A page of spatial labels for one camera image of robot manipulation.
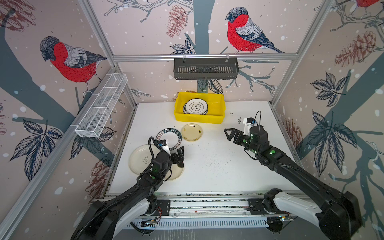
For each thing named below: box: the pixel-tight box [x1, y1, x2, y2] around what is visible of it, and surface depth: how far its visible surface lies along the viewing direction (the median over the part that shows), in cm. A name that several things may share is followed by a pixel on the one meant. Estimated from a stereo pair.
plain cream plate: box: [128, 144, 160, 175], surface depth 93 cm
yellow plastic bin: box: [174, 92, 226, 124], surface depth 114 cm
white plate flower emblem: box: [183, 98, 209, 115], surface depth 116 cm
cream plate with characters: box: [181, 123, 203, 142], surface depth 106 cm
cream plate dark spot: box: [164, 163, 185, 181], surface depth 86 cm
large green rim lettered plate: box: [156, 128, 182, 151], surface depth 104 cm
